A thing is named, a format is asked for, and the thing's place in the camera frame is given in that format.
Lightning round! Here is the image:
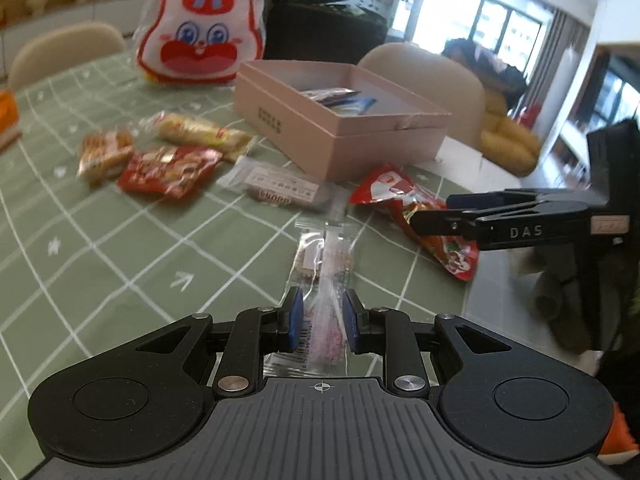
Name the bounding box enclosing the orange tissue box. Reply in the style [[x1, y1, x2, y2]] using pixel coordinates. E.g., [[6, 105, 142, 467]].
[[0, 90, 23, 148]]

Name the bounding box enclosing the red gold snack packet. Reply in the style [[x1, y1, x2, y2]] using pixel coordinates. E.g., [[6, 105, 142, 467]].
[[117, 146, 223, 200]]

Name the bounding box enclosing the clear packet grey snack bar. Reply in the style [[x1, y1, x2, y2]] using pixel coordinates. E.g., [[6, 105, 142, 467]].
[[222, 156, 347, 212]]

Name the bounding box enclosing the red white rabbit bag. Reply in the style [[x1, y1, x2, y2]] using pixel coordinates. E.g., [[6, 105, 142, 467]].
[[132, 0, 266, 86]]

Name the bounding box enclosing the pink cardboard box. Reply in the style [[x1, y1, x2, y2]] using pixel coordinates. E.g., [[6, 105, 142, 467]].
[[233, 59, 453, 182]]

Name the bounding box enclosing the red snack packet white label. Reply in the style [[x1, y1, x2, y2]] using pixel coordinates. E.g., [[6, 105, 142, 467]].
[[349, 164, 481, 282]]

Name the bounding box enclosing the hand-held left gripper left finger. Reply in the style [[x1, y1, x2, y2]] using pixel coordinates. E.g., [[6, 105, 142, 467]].
[[134, 286, 304, 398]]

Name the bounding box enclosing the grey blue snack packet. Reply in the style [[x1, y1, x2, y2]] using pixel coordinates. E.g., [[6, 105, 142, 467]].
[[301, 87, 362, 107]]

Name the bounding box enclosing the yellow jacket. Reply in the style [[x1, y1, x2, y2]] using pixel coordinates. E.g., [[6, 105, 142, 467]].
[[480, 90, 543, 177]]

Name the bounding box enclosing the dark blue jacket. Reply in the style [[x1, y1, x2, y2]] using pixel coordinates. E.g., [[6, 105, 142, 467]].
[[442, 37, 528, 96]]

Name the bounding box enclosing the green checked tablecloth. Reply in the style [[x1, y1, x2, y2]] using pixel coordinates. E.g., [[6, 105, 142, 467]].
[[0, 50, 481, 386]]

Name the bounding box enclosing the black fish tank cabinet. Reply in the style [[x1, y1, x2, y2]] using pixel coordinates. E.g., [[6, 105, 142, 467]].
[[264, 0, 406, 68]]

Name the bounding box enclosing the brown cake snack packet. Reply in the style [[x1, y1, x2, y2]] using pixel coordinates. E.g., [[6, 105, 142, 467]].
[[77, 129, 135, 185]]

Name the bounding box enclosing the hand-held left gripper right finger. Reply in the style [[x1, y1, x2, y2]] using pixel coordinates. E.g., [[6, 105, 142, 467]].
[[344, 290, 512, 397]]

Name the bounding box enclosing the clear packet pink snack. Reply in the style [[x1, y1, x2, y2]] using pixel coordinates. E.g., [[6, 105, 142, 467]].
[[264, 219, 362, 377]]

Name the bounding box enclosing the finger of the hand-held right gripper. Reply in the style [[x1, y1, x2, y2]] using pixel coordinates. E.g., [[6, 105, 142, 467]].
[[446, 188, 592, 211], [410, 208, 482, 241]]

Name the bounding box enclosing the long yellow snack packet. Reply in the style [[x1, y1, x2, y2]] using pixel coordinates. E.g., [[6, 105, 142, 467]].
[[140, 112, 257, 162]]

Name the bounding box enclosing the white sideboard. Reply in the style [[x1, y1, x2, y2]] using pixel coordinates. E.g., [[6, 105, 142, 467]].
[[0, 0, 151, 61]]

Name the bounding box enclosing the beige chair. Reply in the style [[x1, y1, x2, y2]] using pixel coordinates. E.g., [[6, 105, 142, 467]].
[[7, 22, 127, 91], [357, 42, 487, 156]]

